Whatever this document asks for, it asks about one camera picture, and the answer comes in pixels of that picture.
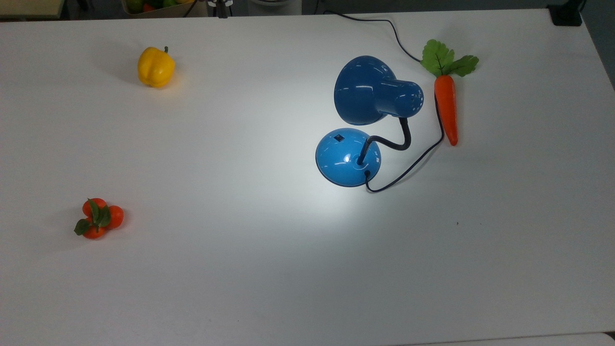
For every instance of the blue desk lamp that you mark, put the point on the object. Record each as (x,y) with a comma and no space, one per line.
(360,91)

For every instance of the red toy fruit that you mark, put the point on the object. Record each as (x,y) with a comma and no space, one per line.
(148,7)

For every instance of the orange toy carrot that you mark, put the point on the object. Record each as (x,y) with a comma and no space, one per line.
(446,105)

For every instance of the beige fruit basket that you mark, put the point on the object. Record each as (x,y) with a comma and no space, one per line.
(163,12)

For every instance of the beige side table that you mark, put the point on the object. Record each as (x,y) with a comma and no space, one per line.
(29,7)

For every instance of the green toy fruit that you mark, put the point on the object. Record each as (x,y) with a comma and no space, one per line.
(135,5)

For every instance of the black table clamp mount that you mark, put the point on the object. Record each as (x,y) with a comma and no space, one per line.
(567,14)

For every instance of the yellow toy bell pepper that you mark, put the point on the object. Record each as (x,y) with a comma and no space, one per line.
(154,67)

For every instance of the toy tangerine cluster with leaves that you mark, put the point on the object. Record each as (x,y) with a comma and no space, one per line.
(115,217)

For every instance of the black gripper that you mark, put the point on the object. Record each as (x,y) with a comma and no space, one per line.
(221,2)

